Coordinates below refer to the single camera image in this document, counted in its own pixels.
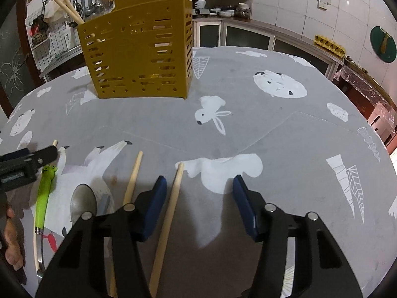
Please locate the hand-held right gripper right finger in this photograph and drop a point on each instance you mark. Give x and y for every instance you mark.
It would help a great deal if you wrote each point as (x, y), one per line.
(243, 205)

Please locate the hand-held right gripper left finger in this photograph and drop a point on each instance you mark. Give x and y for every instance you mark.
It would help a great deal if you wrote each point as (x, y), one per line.
(155, 205)

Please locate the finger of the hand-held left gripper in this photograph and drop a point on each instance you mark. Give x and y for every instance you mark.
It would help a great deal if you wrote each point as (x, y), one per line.
(12, 156)
(46, 155)

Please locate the metal spoon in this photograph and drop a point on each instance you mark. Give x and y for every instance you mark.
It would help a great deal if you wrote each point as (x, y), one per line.
(82, 201)

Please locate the yellow slotted utensil holder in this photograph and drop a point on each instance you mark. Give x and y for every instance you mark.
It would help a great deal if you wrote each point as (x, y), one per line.
(136, 62)

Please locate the person's left hand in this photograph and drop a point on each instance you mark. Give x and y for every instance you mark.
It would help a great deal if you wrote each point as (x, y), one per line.
(14, 245)

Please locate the grey animal-print tablecloth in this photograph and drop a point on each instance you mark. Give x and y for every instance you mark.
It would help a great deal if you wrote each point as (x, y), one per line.
(248, 130)

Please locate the brown-framed glass door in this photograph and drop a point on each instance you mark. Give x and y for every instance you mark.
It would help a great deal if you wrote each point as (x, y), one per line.
(12, 68)

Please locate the steel sink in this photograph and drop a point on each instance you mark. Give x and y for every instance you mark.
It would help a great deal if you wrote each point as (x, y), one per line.
(59, 59)

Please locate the white soap bottle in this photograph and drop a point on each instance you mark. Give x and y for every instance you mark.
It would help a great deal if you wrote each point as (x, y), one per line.
(69, 35)

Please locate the white hanging cloth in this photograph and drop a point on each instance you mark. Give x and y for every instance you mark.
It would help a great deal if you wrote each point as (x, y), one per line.
(54, 11)

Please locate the metal faucet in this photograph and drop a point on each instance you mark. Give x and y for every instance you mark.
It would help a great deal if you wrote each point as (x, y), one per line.
(77, 9)

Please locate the plastic-covered box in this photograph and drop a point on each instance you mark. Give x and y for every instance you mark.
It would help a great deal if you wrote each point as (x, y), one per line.
(372, 105)

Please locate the counter cabinet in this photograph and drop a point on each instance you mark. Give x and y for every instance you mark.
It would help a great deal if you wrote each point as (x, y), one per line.
(248, 37)

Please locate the thick wooden chopping block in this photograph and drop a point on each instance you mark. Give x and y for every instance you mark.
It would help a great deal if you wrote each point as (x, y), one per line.
(366, 74)

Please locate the yellow egg carton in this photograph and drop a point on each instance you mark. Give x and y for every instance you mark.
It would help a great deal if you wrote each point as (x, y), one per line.
(328, 46)

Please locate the stack of white bowls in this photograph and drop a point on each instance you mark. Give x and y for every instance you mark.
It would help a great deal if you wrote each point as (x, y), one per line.
(225, 13)

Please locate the glass jar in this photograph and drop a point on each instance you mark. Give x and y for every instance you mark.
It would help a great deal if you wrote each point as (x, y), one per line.
(242, 11)

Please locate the green round wall board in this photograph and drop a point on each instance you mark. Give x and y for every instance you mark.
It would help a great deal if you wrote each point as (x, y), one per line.
(378, 43)

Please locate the white wall socket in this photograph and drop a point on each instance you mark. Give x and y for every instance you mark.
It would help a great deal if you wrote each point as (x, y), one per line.
(324, 1)

